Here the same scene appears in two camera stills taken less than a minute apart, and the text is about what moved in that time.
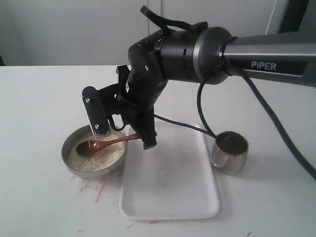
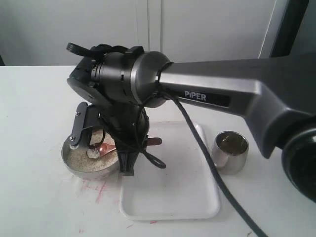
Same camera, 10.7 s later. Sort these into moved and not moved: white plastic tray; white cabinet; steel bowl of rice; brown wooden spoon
Moved: brown wooden spoon
Not moved: steel bowl of rice; white plastic tray; white cabinet
